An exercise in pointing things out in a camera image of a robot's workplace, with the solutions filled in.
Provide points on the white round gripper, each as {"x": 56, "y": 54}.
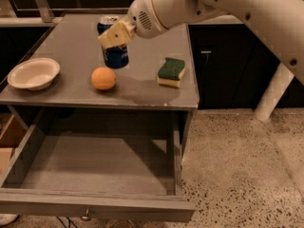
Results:
{"x": 142, "y": 15}

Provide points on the blue pepsi can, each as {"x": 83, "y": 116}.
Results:
{"x": 114, "y": 57}

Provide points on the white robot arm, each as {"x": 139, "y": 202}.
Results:
{"x": 278, "y": 24}

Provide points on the grey cabinet with top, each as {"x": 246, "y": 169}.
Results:
{"x": 84, "y": 81}

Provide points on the open grey top drawer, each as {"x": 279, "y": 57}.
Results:
{"x": 118, "y": 164}

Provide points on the metal drawer knob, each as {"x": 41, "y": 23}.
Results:
{"x": 86, "y": 216}

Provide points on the orange fruit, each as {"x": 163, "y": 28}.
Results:
{"x": 103, "y": 78}

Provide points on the green yellow sponge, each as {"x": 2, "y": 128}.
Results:
{"x": 171, "y": 72}

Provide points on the white bowl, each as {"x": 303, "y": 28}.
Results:
{"x": 34, "y": 74}

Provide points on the dark low cabinet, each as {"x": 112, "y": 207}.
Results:
{"x": 233, "y": 68}

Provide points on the wooden box at left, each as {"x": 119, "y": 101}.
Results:
{"x": 11, "y": 135}

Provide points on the white slanted support pole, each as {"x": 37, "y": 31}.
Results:
{"x": 273, "y": 93}

